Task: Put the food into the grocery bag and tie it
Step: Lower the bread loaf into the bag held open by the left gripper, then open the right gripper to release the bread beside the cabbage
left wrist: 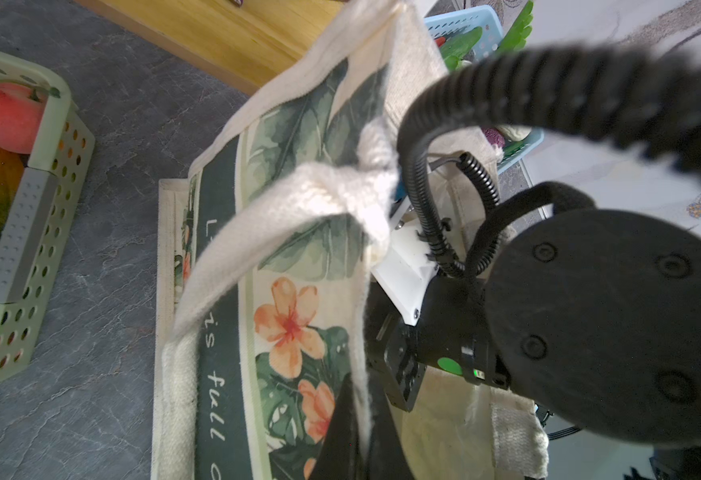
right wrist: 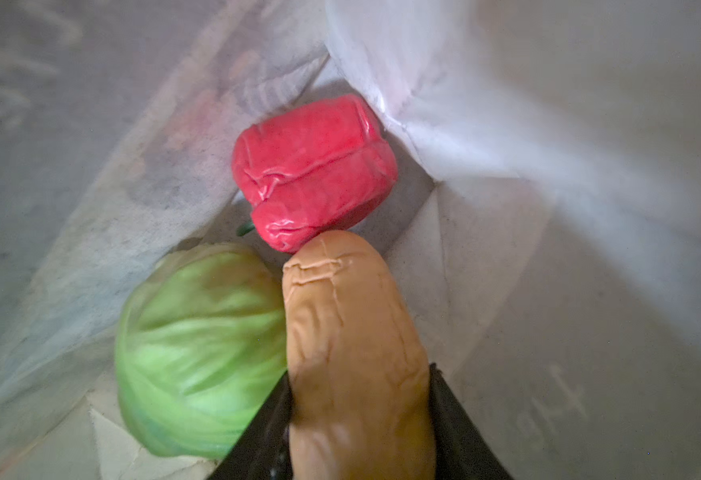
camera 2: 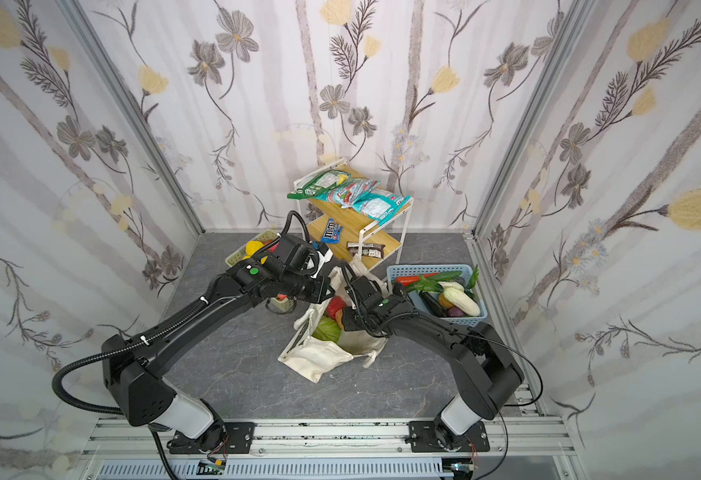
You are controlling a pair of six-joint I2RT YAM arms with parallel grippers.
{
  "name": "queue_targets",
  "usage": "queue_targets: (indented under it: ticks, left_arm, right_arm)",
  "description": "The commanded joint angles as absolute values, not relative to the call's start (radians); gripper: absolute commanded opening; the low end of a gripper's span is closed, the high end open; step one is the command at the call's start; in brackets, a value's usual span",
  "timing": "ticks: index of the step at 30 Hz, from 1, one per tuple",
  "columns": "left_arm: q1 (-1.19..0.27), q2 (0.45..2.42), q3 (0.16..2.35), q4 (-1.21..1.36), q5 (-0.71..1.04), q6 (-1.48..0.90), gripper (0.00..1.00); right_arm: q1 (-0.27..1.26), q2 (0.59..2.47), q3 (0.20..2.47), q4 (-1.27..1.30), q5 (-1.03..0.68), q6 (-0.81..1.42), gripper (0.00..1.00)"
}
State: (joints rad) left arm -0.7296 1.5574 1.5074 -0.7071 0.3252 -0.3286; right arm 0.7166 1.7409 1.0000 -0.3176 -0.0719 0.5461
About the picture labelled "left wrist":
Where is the green leafy vegetable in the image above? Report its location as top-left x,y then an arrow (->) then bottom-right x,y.
439,1 -> 535,72

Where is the pale green perforated fruit basket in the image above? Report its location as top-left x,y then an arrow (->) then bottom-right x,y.
0,52 -> 96,382

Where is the light blue vegetable basket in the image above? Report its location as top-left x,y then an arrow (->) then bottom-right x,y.
425,1 -> 545,173

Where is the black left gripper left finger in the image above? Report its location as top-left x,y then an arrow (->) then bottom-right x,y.
308,374 -> 362,480

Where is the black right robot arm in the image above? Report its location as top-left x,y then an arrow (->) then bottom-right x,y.
366,46 -> 701,479

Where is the white shelf rack with wood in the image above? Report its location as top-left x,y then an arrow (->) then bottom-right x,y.
80,0 -> 344,94

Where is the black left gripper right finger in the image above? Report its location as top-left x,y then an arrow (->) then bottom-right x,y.
365,383 -> 414,480

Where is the cream canvas grocery bag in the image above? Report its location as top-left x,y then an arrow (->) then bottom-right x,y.
152,1 -> 548,479

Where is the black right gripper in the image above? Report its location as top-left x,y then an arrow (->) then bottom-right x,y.
365,284 -> 427,412

